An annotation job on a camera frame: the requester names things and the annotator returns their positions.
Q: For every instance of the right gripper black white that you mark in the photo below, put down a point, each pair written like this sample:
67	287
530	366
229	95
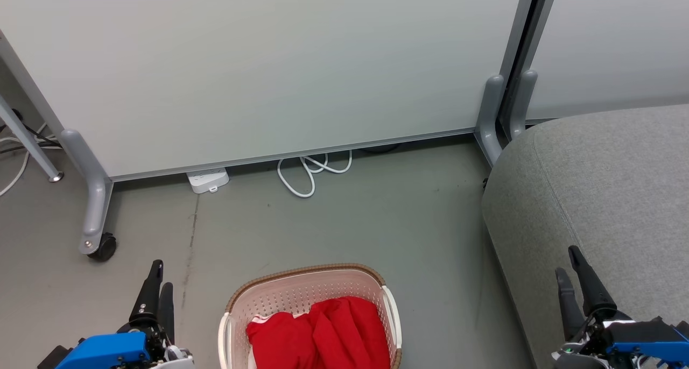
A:
586	354

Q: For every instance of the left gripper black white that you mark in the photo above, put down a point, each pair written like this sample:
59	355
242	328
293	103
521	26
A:
175	354

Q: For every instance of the red cloth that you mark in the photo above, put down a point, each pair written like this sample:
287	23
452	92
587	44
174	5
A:
334	336

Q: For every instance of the grey fabric sofa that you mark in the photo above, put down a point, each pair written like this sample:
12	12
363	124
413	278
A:
608	186

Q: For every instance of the black caster wheel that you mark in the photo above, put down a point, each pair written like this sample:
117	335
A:
105	248

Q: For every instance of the grey partition foot with caster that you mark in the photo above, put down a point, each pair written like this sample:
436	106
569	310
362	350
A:
96	197

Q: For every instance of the white power strip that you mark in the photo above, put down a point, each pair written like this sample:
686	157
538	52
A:
209	179

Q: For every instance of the grey metal table leg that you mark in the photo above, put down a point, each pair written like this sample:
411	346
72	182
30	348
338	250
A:
27	137

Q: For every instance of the narrow white partition panel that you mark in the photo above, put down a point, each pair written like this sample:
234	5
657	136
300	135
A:
613	46

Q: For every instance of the wide white partition panel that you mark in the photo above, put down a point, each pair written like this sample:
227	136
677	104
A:
269	62

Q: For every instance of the blue right wrist camera box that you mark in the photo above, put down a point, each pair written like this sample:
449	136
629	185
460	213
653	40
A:
648	341

